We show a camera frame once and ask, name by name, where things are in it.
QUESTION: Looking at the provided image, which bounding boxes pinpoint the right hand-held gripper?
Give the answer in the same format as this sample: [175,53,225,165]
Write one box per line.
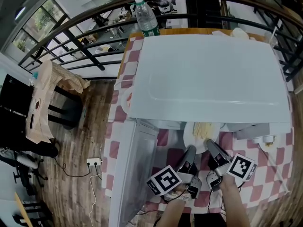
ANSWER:
[205,139,258,192]

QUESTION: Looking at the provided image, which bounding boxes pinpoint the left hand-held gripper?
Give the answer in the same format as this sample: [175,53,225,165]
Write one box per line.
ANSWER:
[146,145,202,200]

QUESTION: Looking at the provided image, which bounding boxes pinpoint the white plate of noodles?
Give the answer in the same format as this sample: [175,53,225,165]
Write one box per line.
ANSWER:
[183,122,221,155]

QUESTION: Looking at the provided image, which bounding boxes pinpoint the white microwave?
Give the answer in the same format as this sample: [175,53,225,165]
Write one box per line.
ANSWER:
[107,34,292,227]

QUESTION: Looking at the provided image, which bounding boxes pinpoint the person's right forearm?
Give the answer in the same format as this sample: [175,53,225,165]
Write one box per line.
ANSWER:
[220,175,251,227]

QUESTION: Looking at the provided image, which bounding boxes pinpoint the person's left forearm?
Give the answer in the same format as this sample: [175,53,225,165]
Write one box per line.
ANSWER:
[156,199,186,227]

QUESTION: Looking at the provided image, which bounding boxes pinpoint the person's left hand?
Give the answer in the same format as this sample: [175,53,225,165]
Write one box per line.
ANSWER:
[165,185,191,202]

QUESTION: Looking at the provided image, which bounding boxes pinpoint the table with checkered cloth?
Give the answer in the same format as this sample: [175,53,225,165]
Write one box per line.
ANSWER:
[101,33,294,215]

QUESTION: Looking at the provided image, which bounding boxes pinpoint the white plate of nuts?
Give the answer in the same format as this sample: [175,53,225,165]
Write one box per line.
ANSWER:
[259,136,282,154]

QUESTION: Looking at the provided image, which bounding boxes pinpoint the person's black trousers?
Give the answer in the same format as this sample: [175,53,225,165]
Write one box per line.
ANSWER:
[156,211,228,227]

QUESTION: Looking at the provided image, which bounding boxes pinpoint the white plate with red food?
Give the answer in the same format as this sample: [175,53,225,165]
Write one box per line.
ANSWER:
[120,88,133,113]

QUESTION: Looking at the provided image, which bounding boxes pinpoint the white power strip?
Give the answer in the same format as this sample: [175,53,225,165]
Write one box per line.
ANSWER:
[86,158,103,167]

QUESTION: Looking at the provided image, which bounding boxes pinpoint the white paper napkin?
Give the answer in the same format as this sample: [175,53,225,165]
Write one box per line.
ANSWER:
[212,29,232,36]

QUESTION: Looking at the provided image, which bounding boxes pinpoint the cream round container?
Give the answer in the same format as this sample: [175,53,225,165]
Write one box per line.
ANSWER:
[231,27,250,40]

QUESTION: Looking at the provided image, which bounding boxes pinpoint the clear cup with straw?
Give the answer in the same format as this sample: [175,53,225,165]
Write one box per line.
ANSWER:
[264,27,279,48]

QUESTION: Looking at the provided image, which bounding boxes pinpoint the black round table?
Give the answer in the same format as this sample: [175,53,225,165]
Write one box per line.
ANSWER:
[47,85,84,130]

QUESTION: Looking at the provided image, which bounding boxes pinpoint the clear water bottle green label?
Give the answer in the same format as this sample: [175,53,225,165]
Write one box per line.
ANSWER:
[134,0,161,37]

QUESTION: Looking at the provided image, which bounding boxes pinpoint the side table with beige cloth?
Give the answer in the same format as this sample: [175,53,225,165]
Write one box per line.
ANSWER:
[26,60,91,144]

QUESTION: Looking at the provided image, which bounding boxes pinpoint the black railing with wooden handrail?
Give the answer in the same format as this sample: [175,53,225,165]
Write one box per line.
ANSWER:
[18,0,303,82]

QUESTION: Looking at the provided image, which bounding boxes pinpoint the grey office chair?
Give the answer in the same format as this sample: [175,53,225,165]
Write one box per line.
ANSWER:
[0,148,48,195]

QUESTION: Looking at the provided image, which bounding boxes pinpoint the light wooden desk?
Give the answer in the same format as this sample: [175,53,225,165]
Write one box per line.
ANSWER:
[14,192,34,227]

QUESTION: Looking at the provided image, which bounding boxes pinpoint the large window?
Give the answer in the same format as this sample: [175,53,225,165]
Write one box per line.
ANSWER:
[11,0,69,56]

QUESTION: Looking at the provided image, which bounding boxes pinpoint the dome pendant lamp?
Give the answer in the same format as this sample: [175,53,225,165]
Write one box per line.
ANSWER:
[14,6,26,21]

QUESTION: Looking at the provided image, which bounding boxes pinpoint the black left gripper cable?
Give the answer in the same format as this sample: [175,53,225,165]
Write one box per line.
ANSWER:
[160,189,190,201]

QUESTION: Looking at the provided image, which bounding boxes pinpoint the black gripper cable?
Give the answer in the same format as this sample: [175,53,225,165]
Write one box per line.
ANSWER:
[207,170,225,214]
[160,189,190,201]

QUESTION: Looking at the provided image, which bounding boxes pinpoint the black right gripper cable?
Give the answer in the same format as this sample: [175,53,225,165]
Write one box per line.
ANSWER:
[207,170,225,214]

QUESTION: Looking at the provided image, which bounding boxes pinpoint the white cable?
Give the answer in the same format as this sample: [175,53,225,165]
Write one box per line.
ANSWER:
[89,174,103,224]

